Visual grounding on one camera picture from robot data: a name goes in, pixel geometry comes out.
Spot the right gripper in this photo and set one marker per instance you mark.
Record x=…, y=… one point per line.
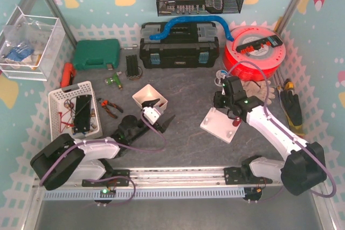
x=232, y=113

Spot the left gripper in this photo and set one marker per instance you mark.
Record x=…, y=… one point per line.
x=157, y=122

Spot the red spring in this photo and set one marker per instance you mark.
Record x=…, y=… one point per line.
x=236, y=122

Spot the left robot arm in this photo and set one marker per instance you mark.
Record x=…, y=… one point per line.
x=67, y=158

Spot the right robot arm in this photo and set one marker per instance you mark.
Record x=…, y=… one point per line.
x=303, y=164

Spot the white spring tray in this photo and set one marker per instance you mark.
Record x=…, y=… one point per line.
x=149, y=93

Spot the beige work glove rear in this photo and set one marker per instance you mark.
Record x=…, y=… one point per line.
x=259, y=89

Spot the white peg board fixture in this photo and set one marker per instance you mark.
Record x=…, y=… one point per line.
x=219, y=125

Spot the red tubing spool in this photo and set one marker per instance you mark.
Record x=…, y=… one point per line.
x=254, y=65

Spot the black battery holder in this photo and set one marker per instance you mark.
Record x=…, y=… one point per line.
x=133, y=70

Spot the orange black pliers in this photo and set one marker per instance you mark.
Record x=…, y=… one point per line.
x=107, y=105

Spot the green toy drill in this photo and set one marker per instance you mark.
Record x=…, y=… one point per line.
x=114, y=79

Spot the black rubber glove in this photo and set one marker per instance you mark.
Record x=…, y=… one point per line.
x=292, y=109

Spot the black tool box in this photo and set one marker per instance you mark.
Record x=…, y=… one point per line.
x=188, y=45

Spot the black circuit board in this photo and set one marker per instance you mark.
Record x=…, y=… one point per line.
x=82, y=118

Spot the green plastic case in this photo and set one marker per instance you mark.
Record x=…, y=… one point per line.
x=96, y=54

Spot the white perforated basket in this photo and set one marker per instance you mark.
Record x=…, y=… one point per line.
x=62, y=111

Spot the orange utility knife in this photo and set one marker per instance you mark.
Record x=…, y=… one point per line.
x=68, y=75

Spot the blue white gloves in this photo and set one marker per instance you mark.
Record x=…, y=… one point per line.
x=21, y=53

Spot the solder wire spool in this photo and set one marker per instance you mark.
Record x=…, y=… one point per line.
x=220, y=74

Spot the yellow handled tool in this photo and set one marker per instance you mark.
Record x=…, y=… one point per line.
x=287, y=85

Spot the black socket holder rail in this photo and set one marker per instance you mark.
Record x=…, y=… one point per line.
x=270, y=41

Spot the clear acrylic wall box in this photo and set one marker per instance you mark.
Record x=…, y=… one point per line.
x=44, y=34

